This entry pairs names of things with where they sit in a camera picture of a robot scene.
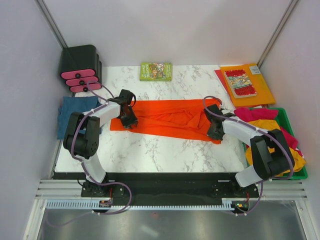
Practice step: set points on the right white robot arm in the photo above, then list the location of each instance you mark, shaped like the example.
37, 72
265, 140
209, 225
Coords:
271, 155

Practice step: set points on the red comic book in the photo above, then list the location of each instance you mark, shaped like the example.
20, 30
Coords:
240, 84

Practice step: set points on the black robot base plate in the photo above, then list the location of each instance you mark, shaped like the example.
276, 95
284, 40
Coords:
169, 189

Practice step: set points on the orange t shirt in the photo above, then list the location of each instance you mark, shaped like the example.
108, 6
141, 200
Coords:
182, 119

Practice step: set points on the orange folder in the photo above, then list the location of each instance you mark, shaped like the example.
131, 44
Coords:
264, 95

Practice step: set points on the yellow t shirt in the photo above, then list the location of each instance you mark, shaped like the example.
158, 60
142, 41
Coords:
297, 160

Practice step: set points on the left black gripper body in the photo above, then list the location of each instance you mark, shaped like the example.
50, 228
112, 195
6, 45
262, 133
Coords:
129, 119

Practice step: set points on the magenta t shirt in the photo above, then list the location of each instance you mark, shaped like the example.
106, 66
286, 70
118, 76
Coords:
247, 114

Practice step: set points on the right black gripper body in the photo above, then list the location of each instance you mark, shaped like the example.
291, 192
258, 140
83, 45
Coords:
216, 135

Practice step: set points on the green paperback book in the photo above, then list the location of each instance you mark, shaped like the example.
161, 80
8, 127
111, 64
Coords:
156, 72

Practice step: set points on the black pink drawer unit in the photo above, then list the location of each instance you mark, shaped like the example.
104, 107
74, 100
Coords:
80, 68

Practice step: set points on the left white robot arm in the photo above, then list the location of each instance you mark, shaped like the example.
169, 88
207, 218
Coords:
82, 135

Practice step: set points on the red folder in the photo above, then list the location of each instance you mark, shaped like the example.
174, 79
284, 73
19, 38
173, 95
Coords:
220, 76

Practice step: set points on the blue folded t shirt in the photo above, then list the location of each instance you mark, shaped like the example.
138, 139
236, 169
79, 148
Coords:
70, 105

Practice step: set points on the white slotted cable duct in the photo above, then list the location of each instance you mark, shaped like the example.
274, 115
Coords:
73, 204

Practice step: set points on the green plastic bin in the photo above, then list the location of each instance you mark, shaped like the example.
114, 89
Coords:
282, 119

